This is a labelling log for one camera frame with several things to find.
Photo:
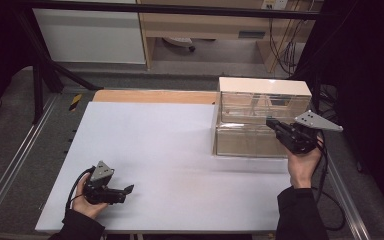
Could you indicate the wooden desk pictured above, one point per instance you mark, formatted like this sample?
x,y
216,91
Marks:
x,y
206,28

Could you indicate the clear plastic drawer cabinet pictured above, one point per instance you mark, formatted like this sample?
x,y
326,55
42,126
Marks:
x,y
263,100

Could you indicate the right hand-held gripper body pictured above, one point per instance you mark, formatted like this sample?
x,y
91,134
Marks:
x,y
298,138

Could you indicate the aluminium rail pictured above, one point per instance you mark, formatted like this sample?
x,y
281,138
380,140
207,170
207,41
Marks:
x,y
350,203
13,166

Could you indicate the black curtain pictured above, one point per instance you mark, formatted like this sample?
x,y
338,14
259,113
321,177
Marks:
x,y
0,50
370,83

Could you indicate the black horizontal bar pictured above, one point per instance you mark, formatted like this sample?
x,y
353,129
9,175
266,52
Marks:
x,y
180,9

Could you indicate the person's left hand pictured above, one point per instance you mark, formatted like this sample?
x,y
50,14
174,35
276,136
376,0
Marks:
x,y
85,206

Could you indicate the white power strip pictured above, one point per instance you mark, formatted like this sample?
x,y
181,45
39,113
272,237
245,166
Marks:
x,y
275,4

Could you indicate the yellow black striped tape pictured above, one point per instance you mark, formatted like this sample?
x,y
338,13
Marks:
x,y
75,102

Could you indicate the office chair base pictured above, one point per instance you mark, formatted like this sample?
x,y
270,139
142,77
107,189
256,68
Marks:
x,y
180,42

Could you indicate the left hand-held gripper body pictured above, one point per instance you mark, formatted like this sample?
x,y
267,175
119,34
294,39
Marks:
x,y
101,191

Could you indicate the person's right hand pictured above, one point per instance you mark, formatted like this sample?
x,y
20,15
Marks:
x,y
302,166

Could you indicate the black metal stand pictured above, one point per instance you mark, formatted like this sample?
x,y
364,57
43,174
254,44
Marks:
x,y
41,76

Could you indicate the tan wooden board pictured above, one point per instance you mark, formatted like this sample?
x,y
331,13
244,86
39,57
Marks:
x,y
153,96

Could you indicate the white cabinet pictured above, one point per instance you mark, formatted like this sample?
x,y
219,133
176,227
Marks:
x,y
90,36

